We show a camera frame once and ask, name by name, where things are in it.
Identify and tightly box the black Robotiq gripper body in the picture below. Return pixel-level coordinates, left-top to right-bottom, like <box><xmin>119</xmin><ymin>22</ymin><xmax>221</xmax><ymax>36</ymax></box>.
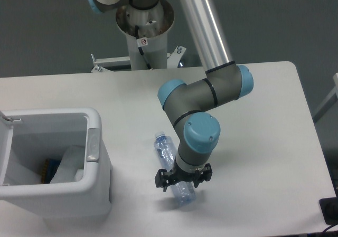
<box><xmin>172</xmin><ymin>167</ymin><xmax>203</xmax><ymax>182</ymax></box>

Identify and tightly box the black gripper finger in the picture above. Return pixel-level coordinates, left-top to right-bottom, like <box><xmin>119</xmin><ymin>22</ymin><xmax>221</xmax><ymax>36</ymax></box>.
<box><xmin>193</xmin><ymin>163</ymin><xmax>212</xmax><ymax>188</ymax></box>
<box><xmin>155</xmin><ymin>169</ymin><xmax>177</xmax><ymax>192</ymax></box>

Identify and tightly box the clear crushed plastic bottle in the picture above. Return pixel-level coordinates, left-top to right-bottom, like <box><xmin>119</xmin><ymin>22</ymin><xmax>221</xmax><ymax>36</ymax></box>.
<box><xmin>154</xmin><ymin>131</ymin><xmax>196</xmax><ymax>207</ymax></box>

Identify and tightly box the white plastic wrapper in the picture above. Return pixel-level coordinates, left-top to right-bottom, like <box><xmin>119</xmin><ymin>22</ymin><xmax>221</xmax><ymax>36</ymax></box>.
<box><xmin>50</xmin><ymin>146</ymin><xmax>85</xmax><ymax>184</ymax></box>

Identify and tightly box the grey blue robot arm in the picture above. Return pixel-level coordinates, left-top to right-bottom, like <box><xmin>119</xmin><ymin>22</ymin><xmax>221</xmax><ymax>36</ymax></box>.
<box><xmin>88</xmin><ymin>0</ymin><xmax>254</xmax><ymax>189</ymax></box>

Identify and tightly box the white trash can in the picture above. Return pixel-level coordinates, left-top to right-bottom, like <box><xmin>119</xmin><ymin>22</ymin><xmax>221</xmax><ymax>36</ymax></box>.
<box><xmin>1</xmin><ymin>108</ymin><xmax>112</xmax><ymax>218</ymax></box>

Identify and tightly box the blue orange snack package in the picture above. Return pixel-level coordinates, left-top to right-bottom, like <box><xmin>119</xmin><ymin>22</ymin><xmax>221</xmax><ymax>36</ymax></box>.
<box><xmin>41</xmin><ymin>158</ymin><xmax>61</xmax><ymax>184</ymax></box>

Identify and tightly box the black device at table edge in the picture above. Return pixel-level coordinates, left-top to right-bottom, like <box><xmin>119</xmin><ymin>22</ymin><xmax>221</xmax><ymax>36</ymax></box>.
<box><xmin>319</xmin><ymin>197</ymin><xmax>337</xmax><ymax>225</ymax></box>

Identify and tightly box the white metal stand right edge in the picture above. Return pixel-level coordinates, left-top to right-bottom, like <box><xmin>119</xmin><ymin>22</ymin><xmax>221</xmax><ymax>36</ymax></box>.
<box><xmin>312</xmin><ymin>73</ymin><xmax>337</xmax><ymax>123</ymax></box>

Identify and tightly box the white metal base frame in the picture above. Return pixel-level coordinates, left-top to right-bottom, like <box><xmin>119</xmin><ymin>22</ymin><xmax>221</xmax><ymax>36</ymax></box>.
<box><xmin>91</xmin><ymin>45</ymin><xmax>202</xmax><ymax>73</ymax></box>

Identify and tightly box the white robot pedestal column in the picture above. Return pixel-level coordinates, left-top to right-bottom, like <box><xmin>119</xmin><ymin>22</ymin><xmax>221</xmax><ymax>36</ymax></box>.
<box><xmin>116</xmin><ymin>0</ymin><xmax>174</xmax><ymax>71</ymax></box>

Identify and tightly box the black cable on pedestal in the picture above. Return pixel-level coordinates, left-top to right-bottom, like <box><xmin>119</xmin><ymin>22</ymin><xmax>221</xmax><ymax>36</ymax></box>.
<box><xmin>135</xmin><ymin>25</ymin><xmax>153</xmax><ymax>70</ymax></box>

